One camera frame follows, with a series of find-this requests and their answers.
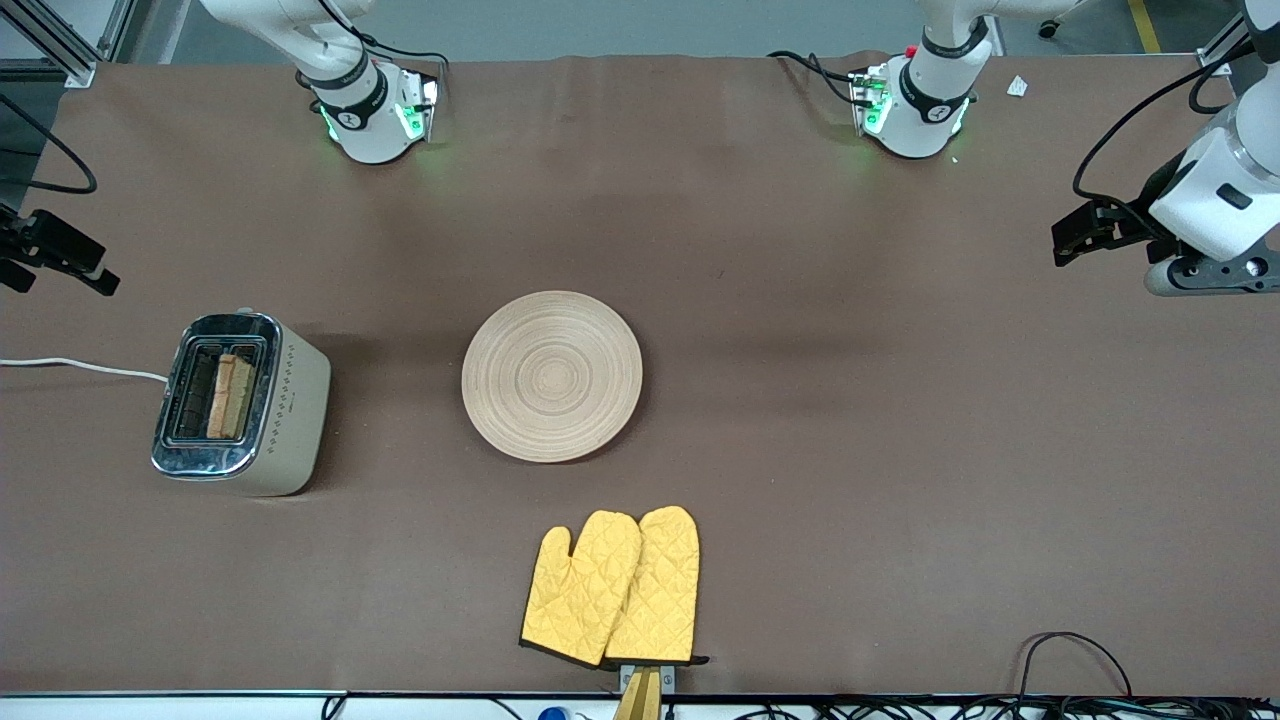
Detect white toaster power cable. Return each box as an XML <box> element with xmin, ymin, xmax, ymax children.
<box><xmin>0</xmin><ymin>357</ymin><xmax>171</xmax><ymax>386</ymax></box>

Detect black right base cable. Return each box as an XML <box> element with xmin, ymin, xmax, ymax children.
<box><xmin>355</xmin><ymin>30</ymin><xmax>451</xmax><ymax>73</ymax></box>

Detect yellow clamp with metal plate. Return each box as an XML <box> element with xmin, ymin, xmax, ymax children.
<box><xmin>612</xmin><ymin>662</ymin><xmax>677</xmax><ymax>720</ymax></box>

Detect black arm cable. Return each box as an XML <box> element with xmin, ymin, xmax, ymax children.
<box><xmin>1072</xmin><ymin>38</ymin><xmax>1280</xmax><ymax>206</ymax></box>
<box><xmin>0</xmin><ymin>95</ymin><xmax>99</xmax><ymax>196</ymax></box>

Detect black cable bundle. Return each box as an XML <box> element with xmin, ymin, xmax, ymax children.
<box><xmin>735</xmin><ymin>695</ymin><xmax>1280</xmax><ymax>720</ymax></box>

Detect black left base cable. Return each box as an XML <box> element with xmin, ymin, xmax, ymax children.
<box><xmin>767</xmin><ymin>50</ymin><xmax>863</xmax><ymax>107</ymax></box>

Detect brown table cloth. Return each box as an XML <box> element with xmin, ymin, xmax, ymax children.
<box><xmin>0</xmin><ymin>52</ymin><xmax>1280</xmax><ymax>697</ymax></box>

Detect black base cable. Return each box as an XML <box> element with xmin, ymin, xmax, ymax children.
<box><xmin>767</xmin><ymin>50</ymin><xmax>863</xmax><ymax>107</ymax></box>
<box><xmin>355</xmin><ymin>30</ymin><xmax>451</xmax><ymax>73</ymax></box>

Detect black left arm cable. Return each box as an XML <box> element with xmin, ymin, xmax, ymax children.
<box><xmin>1072</xmin><ymin>38</ymin><xmax>1280</xmax><ymax>206</ymax></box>

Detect aluminium frame post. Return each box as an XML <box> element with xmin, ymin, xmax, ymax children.
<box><xmin>0</xmin><ymin>0</ymin><xmax>98</xmax><ymax>89</ymax></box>
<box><xmin>1197</xmin><ymin>14</ymin><xmax>1253</xmax><ymax>78</ymax></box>

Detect black looped cable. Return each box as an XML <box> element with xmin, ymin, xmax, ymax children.
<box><xmin>1015</xmin><ymin>630</ymin><xmax>1136</xmax><ymax>701</ymax></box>

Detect yellow quilted oven mitt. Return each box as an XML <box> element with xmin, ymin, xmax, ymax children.
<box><xmin>519</xmin><ymin>510</ymin><xmax>643</xmax><ymax>668</ymax></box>
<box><xmin>603</xmin><ymin>505</ymin><xmax>710</xmax><ymax>668</ymax></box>

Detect beige chrome two-slot toaster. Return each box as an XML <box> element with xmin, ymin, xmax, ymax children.
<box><xmin>150</xmin><ymin>308</ymin><xmax>333</xmax><ymax>498</ymax></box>

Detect round wooden plate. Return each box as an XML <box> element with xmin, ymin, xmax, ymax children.
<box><xmin>461</xmin><ymin>290</ymin><xmax>644</xmax><ymax>464</ymax></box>

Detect brown toast slice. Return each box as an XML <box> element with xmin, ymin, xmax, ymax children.
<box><xmin>205</xmin><ymin>353</ymin><xmax>258</xmax><ymax>441</ymax></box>

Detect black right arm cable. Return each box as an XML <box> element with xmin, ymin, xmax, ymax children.
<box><xmin>0</xmin><ymin>95</ymin><xmax>99</xmax><ymax>196</ymax></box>

